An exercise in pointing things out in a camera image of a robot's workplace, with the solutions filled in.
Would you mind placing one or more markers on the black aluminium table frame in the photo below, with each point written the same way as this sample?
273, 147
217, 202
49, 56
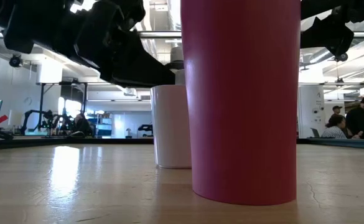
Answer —
13, 141

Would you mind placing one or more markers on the small black robot arm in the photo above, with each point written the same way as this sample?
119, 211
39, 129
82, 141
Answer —
26, 116

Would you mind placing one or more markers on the black ceiling camera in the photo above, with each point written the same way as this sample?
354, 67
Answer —
343, 58

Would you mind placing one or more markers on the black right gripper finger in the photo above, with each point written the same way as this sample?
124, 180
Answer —
328, 34

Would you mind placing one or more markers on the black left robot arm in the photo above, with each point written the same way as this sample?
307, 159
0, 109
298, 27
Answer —
7, 21

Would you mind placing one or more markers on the white round pillar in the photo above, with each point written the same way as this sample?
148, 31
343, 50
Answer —
312, 102

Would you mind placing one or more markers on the blue shelf unit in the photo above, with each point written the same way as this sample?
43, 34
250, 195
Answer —
104, 126

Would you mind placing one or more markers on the black gantry frame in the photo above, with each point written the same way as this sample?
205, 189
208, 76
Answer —
41, 105

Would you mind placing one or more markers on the small black machine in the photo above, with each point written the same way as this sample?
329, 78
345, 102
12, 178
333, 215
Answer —
145, 127

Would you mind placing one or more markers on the black overhead frame bar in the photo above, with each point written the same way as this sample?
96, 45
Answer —
160, 34

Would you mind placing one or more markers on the pink plastic cup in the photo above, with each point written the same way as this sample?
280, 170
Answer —
240, 109

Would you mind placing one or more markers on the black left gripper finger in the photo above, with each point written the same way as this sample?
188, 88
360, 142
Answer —
132, 65
133, 12

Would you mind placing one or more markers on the small grey desk lamp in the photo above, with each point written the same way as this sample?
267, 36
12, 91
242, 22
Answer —
128, 132

